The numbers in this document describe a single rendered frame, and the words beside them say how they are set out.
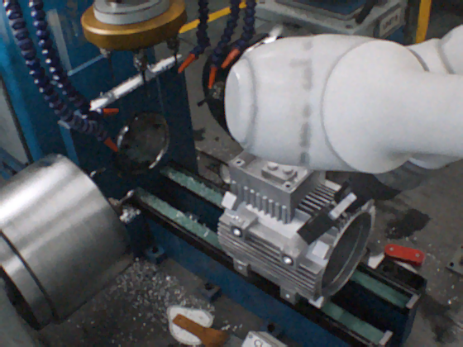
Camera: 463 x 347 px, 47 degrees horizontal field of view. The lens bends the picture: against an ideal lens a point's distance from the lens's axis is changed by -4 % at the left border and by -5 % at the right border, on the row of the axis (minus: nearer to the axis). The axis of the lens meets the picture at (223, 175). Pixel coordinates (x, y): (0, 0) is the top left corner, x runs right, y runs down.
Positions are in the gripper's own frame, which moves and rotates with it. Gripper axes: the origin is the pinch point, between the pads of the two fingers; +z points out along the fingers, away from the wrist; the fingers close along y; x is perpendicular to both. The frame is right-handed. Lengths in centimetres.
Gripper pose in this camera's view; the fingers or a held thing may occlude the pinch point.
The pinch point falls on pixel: (315, 226)
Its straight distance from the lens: 80.8
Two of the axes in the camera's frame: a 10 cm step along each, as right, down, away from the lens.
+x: 6.8, 7.2, -1.5
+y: -6.7, 5.3, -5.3
